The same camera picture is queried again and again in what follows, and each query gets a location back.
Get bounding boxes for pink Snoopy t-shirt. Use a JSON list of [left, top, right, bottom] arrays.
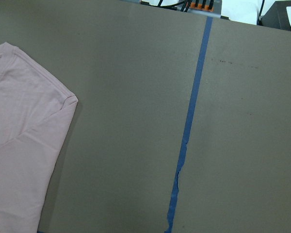
[[0, 43, 78, 233]]

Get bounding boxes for blue tape cross strip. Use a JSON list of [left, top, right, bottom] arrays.
[[165, 17, 213, 233]]

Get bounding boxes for power strip orange plugs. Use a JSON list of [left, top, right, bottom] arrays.
[[126, 0, 223, 17]]

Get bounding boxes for black box device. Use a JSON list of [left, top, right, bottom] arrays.
[[257, 0, 291, 31]]

